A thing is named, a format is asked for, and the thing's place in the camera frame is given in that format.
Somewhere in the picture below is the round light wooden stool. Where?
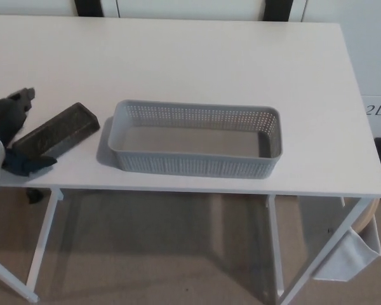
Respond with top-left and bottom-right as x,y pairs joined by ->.
349,203 -> 377,234

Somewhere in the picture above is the white cabinet with label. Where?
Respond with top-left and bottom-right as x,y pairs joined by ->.
339,0 -> 381,200

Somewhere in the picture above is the dark felt board eraser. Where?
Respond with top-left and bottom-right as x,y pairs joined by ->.
11,101 -> 101,159

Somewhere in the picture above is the white cabinet row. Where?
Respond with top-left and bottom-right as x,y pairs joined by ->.
0,0 -> 340,25

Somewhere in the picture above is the white fabric side pouch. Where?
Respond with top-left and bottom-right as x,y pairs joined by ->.
311,215 -> 381,283

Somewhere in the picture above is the white metal-frame desk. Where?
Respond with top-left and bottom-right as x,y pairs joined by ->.
0,15 -> 381,305

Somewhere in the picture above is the black vertical strip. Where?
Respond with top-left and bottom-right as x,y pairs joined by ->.
75,0 -> 103,17
262,0 -> 290,22

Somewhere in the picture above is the grey perforated plastic basket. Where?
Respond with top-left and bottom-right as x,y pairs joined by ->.
107,99 -> 282,180

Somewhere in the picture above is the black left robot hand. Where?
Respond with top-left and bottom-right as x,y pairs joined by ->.
0,86 -> 58,177

